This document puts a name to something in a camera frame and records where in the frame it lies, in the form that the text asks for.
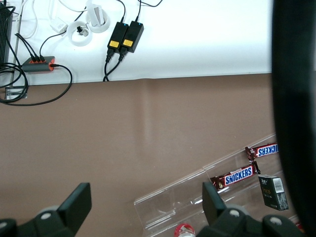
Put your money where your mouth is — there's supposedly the black hub cable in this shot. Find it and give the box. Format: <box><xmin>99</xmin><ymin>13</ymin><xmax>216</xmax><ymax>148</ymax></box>
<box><xmin>0</xmin><ymin>63</ymin><xmax>73</xmax><ymax>107</ymax></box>

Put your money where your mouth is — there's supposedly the thick black wrist cable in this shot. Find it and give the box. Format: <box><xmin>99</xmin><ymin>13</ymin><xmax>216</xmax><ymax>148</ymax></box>
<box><xmin>270</xmin><ymin>0</ymin><xmax>316</xmax><ymax>234</ymax></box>

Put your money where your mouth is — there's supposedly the black ribbed device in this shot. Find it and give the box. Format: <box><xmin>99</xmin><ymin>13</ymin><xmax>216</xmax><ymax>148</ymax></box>
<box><xmin>0</xmin><ymin>6</ymin><xmax>13</xmax><ymax>65</ymax></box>

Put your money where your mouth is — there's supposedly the white tape roll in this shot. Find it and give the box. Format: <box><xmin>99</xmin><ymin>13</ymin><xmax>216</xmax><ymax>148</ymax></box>
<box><xmin>67</xmin><ymin>21</ymin><xmax>92</xmax><ymax>47</ymax></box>
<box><xmin>85</xmin><ymin>0</ymin><xmax>111</xmax><ymax>34</ymax></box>

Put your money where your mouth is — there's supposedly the Snickers chocolate bar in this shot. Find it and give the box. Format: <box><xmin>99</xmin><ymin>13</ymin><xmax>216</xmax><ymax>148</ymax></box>
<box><xmin>244</xmin><ymin>142</ymin><xmax>279</xmax><ymax>161</ymax></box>
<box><xmin>209</xmin><ymin>160</ymin><xmax>262</xmax><ymax>193</ymax></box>

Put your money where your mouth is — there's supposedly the grey orange USB hub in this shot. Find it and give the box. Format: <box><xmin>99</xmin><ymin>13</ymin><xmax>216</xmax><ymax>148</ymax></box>
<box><xmin>21</xmin><ymin>55</ymin><xmax>56</xmax><ymax>74</ymax></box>

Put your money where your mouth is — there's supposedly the small black box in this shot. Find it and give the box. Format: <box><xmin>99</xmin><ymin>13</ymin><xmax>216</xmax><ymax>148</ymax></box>
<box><xmin>258</xmin><ymin>174</ymin><xmax>289</xmax><ymax>212</ymax></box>

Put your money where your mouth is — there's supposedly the black power adapter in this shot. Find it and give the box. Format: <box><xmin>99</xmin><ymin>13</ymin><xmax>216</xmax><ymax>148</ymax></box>
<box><xmin>120</xmin><ymin>21</ymin><xmax>145</xmax><ymax>54</ymax></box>
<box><xmin>107</xmin><ymin>21</ymin><xmax>129</xmax><ymax>51</ymax></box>

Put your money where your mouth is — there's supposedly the white cable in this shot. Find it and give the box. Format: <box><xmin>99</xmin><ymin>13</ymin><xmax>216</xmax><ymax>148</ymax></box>
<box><xmin>14</xmin><ymin>0</ymin><xmax>87</xmax><ymax>40</ymax></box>

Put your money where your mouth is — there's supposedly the clear acrylic stepped stand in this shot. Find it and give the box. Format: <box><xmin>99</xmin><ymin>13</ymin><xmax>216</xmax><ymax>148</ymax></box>
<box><xmin>133</xmin><ymin>133</ymin><xmax>299</xmax><ymax>234</ymax></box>

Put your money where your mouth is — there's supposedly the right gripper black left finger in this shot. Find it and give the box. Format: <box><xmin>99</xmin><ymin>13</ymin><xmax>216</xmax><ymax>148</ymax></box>
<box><xmin>0</xmin><ymin>182</ymin><xmax>92</xmax><ymax>237</ymax></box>

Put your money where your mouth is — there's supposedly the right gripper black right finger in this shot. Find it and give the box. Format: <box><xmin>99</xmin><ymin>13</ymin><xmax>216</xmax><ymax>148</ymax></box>
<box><xmin>197</xmin><ymin>182</ymin><xmax>307</xmax><ymax>237</ymax></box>

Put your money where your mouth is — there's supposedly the black adapter mains cable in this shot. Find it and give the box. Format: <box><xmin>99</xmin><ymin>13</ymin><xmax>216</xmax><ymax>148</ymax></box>
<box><xmin>102</xmin><ymin>48</ymin><xmax>116</xmax><ymax>82</ymax></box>
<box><xmin>103</xmin><ymin>48</ymin><xmax>128</xmax><ymax>82</ymax></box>

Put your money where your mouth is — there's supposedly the small metal bracket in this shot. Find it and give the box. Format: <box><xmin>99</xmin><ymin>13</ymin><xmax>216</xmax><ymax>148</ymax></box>
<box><xmin>4</xmin><ymin>86</ymin><xmax>28</xmax><ymax>100</ymax></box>

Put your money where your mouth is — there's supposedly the small white plug adapter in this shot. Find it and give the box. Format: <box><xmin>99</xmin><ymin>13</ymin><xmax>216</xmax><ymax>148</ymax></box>
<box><xmin>49</xmin><ymin>21</ymin><xmax>69</xmax><ymax>33</ymax></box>

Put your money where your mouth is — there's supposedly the red can white lid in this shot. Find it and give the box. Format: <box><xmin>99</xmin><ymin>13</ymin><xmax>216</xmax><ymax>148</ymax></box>
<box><xmin>174</xmin><ymin>223</ymin><xmax>196</xmax><ymax>237</ymax></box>

